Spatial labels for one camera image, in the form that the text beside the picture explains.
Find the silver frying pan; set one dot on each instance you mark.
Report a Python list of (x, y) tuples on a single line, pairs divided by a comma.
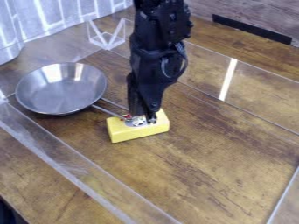
[(61, 88)]

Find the black strip on table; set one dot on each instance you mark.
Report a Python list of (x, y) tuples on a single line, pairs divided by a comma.
[(252, 29)]

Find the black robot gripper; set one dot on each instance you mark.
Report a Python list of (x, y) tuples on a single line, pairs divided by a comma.
[(151, 77)]

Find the clear acrylic corner bracket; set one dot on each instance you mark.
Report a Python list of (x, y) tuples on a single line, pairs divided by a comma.
[(104, 39)]

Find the white sheer curtain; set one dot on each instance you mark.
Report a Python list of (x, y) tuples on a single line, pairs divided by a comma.
[(32, 19)]

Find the clear acrylic front wall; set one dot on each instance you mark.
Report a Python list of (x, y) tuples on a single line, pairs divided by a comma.
[(111, 193)]

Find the clear acrylic back wall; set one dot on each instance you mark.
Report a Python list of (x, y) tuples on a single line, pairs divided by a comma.
[(261, 93)]

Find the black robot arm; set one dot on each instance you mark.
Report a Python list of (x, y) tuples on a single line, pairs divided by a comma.
[(163, 26)]

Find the clear acrylic wall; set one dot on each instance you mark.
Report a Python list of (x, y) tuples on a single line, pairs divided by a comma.
[(111, 193), (261, 93)]

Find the yellow butter block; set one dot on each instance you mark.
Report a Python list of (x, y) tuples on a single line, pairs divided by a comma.
[(124, 130)]

